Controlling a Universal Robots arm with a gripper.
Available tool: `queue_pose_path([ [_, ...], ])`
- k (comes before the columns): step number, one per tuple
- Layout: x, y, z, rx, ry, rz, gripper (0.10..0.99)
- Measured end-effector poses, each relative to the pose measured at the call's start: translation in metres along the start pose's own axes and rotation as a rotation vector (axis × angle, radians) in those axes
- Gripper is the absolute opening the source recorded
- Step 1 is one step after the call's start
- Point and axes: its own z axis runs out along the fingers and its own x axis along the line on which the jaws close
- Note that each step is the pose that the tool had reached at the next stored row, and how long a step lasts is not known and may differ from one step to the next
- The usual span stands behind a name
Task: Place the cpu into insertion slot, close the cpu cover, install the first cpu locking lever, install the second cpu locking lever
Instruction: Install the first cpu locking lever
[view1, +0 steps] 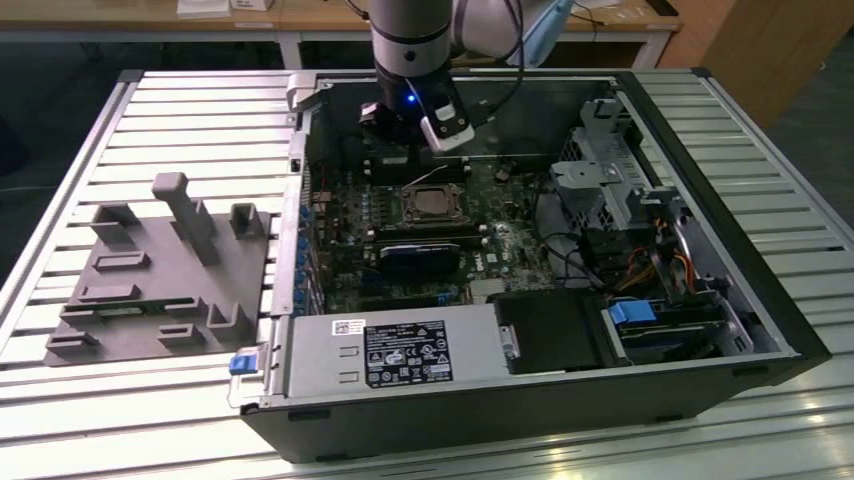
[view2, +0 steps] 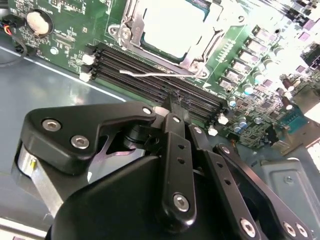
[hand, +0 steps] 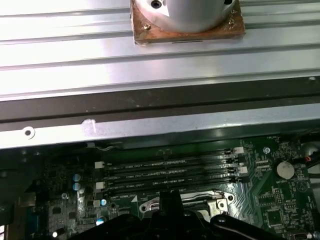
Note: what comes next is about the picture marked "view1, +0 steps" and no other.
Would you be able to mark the metal locking lever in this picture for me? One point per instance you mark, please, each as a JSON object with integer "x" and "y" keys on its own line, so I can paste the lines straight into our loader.
{"x": 427, "y": 176}

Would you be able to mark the silver CPU plate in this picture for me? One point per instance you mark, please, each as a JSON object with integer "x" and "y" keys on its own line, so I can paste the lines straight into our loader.
{"x": 432, "y": 202}

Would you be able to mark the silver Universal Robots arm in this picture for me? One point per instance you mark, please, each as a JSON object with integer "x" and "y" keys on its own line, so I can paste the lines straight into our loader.
{"x": 409, "y": 45}

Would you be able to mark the black RAM slot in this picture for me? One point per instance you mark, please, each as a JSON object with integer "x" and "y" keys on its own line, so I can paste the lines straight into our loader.
{"x": 393, "y": 171}
{"x": 427, "y": 233}

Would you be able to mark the black drive cover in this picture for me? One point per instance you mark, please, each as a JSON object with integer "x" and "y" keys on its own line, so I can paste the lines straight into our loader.
{"x": 547, "y": 330}

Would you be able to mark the metal disk bay cage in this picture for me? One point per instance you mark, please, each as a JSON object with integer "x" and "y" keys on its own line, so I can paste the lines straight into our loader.
{"x": 587, "y": 175}

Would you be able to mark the green motherboard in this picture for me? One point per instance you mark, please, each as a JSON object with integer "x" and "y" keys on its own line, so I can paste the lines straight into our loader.
{"x": 513, "y": 250}

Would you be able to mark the white box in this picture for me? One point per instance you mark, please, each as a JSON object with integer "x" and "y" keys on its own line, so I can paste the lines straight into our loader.
{"x": 249, "y": 4}
{"x": 200, "y": 9}

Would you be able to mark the silver chipset heatsink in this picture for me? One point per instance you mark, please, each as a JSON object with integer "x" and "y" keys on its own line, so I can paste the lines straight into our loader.
{"x": 487, "y": 289}

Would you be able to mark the wooden desk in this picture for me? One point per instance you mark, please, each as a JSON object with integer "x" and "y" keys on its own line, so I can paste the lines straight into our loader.
{"x": 133, "y": 22}

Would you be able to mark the gray parts rack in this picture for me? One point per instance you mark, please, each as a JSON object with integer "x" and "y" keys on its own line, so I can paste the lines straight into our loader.
{"x": 166, "y": 280}

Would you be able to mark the silver power supply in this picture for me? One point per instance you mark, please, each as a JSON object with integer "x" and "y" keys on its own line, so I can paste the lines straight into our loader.
{"x": 320, "y": 360}

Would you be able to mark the blue disk carrier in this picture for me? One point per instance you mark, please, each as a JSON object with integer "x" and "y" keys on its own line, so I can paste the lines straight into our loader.
{"x": 633, "y": 312}

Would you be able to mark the wooden cabinet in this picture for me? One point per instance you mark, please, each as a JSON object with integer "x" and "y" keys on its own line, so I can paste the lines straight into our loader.
{"x": 767, "y": 50}

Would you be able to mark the blue case latch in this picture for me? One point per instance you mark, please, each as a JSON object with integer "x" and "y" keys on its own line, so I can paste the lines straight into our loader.
{"x": 241, "y": 364}

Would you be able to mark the silver disk bay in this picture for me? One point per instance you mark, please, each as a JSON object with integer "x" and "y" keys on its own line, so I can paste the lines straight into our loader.
{"x": 673, "y": 330}

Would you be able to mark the green RAM stick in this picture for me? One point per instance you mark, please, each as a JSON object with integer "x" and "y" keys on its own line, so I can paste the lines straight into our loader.
{"x": 120, "y": 313}

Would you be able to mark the black PC case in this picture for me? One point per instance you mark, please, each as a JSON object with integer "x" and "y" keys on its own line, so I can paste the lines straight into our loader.
{"x": 467, "y": 425}

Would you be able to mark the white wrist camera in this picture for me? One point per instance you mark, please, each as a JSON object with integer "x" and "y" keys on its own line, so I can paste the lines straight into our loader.
{"x": 448, "y": 125}

